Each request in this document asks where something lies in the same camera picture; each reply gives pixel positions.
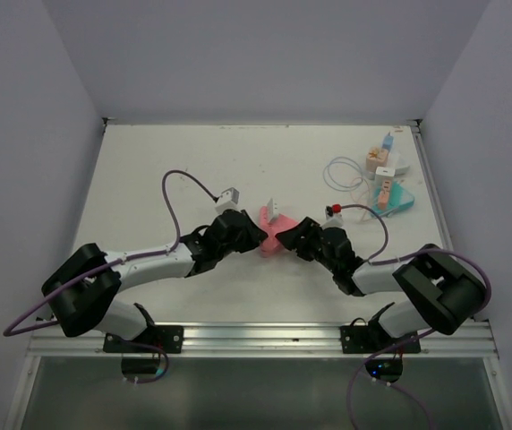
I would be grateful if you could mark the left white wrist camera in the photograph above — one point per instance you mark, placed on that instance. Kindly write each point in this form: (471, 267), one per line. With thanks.
(228, 200)

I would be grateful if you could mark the pink triangular socket adapter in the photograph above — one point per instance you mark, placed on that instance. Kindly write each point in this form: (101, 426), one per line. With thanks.
(279, 224)

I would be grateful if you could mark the white plug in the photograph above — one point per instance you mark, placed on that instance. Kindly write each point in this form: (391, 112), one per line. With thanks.
(272, 211)

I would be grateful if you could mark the aluminium front rail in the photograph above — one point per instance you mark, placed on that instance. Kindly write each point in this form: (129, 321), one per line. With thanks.
(270, 340)

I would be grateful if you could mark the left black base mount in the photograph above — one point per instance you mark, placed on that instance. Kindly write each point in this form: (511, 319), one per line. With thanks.
(168, 338)

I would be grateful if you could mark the white triangular adapter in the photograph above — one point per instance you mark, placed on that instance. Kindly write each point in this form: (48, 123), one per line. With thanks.
(398, 162)

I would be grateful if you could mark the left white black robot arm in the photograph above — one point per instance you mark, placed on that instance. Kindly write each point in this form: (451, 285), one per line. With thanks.
(81, 292)

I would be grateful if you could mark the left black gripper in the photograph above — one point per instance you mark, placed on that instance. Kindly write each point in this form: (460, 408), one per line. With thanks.
(254, 235)

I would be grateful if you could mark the white square charger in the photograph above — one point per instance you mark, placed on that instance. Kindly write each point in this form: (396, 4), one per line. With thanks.
(383, 174)

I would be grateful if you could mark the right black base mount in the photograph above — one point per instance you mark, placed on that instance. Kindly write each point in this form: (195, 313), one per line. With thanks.
(361, 337)

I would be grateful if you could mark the teal triangular socket adapter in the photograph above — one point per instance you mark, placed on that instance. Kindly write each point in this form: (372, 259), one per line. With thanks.
(400, 200)

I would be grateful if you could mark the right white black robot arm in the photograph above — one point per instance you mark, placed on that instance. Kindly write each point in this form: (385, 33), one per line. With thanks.
(441, 293)

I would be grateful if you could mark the blue small plug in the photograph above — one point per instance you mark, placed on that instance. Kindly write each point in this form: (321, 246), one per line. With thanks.
(387, 142)

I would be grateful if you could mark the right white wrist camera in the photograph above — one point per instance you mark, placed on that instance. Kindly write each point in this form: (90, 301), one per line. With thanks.
(333, 217)

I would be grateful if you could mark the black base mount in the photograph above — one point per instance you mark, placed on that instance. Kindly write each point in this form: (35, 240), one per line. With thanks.
(361, 337)
(168, 338)

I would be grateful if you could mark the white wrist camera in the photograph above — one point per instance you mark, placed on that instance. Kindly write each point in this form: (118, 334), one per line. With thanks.
(228, 200)
(333, 217)

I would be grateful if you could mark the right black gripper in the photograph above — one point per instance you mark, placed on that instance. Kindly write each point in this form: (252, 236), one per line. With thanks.
(293, 239)

